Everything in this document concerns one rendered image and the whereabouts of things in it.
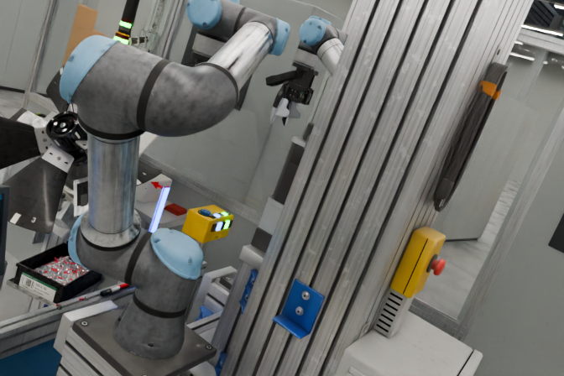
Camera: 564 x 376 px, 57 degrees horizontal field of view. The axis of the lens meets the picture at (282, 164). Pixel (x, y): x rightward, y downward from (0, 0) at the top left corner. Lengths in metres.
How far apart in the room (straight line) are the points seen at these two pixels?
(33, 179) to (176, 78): 1.12
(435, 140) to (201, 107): 0.42
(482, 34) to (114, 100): 0.61
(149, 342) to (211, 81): 0.58
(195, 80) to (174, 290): 0.47
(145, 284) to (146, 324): 0.08
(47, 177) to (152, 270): 0.85
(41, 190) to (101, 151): 0.94
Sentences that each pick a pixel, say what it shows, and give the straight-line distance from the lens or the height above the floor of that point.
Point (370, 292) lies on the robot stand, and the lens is 1.03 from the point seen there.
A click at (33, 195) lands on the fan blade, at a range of 1.82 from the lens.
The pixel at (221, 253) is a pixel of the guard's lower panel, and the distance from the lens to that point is 2.41.
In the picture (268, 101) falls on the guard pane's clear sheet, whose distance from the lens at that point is 2.26.
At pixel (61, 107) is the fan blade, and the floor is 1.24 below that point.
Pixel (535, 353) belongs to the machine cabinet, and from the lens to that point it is 3.59.
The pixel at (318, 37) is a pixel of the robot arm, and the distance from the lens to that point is 1.46.
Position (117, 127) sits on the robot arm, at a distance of 0.84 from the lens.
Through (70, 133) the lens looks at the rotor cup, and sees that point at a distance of 1.84.
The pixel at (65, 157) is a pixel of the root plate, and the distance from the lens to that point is 1.89.
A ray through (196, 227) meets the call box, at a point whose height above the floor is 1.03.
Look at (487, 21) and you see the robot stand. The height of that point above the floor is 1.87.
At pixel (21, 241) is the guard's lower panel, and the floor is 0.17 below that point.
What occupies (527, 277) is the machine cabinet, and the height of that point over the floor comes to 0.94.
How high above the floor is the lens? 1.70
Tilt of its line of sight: 12 degrees down
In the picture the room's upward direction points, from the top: 20 degrees clockwise
